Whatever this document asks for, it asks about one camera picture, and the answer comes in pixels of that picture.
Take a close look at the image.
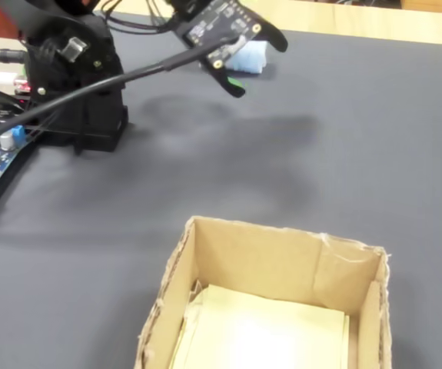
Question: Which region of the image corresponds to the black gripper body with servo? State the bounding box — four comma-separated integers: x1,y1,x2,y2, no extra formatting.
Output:
168,0,206,21

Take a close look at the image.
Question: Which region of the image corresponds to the black gripper finger green tape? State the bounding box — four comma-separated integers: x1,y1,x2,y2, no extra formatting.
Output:
204,63,248,99

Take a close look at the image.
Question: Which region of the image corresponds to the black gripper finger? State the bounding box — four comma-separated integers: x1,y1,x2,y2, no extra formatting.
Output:
258,21,290,53

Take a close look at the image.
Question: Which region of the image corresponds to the open cardboard box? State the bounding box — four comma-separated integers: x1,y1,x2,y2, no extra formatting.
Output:
135,214,394,369

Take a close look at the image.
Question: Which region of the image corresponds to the dark gray table mat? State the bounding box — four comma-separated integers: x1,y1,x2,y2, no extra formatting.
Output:
0,10,442,369

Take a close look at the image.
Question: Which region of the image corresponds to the motor driver board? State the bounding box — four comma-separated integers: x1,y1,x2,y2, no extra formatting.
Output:
11,72,33,97

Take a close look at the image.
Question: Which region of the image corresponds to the pale yellow paper sheet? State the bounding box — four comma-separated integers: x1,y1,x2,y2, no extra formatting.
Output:
169,283,351,369

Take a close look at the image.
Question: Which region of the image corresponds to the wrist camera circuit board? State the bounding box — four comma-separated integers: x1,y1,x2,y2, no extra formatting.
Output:
173,0,263,71

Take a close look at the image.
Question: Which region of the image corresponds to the black servo cable loop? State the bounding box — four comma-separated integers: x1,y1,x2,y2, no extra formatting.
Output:
100,0,178,36

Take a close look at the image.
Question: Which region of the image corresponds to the thick black camera cable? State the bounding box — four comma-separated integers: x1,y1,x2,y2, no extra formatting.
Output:
0,35,247,151

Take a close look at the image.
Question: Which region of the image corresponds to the black power cable with plug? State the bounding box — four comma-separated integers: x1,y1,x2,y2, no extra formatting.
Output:
0,47,28,65

